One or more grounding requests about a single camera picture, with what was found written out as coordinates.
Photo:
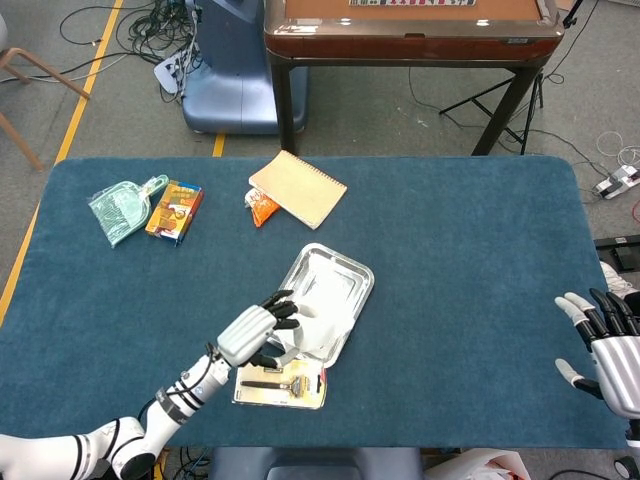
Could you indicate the white shoe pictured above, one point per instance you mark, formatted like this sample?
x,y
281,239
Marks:
x,y
617,280

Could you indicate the white plastic bag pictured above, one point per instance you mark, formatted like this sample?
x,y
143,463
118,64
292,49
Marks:
x,y
480,467

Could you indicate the white power strip with plugs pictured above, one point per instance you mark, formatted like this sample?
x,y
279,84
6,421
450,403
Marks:
x,y
617,181

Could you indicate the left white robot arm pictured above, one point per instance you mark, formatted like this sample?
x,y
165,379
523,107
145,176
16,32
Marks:
x,y
170,415

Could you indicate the white chair with wooden legs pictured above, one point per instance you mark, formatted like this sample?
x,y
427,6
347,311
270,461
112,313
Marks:
x,y
50,75

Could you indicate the white plug board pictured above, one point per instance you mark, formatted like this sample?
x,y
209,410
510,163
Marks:
x,y
167,70

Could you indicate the razor in yellow blister pack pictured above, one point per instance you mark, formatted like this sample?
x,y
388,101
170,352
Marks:
x,y
280,392

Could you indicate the orange and blue box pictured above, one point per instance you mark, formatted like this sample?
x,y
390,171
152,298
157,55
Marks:
x,y
175,212

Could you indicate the black floor device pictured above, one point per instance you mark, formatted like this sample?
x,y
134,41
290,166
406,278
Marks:
x,y
620,250

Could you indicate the blue table mat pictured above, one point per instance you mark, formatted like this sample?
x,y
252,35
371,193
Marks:
x,y
450,250

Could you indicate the orange snack packet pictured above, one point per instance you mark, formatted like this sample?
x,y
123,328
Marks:
x,y
262,210

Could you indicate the green dustpan set in bag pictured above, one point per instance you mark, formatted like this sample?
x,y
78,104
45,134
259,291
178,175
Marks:
x,y
117,210

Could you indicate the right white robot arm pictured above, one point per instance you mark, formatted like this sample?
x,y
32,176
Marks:
x,y
636,430

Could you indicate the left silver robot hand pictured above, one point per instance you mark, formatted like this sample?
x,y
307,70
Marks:
x,y
247,335

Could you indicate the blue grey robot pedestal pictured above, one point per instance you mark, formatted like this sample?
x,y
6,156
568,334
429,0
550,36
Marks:
x,y
315,465

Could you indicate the kraft spiral notebook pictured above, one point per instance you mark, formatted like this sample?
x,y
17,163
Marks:
x,y
300,187

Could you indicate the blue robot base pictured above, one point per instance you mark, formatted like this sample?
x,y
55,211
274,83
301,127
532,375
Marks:
x,y
235,75

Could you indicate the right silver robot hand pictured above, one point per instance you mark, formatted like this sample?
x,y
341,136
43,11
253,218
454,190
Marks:
x,y
620,370

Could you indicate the brown mahjong table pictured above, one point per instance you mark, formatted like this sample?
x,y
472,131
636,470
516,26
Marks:
x,y
400,45

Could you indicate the silver metal tray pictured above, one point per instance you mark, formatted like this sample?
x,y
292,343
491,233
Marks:
x,y
362,277

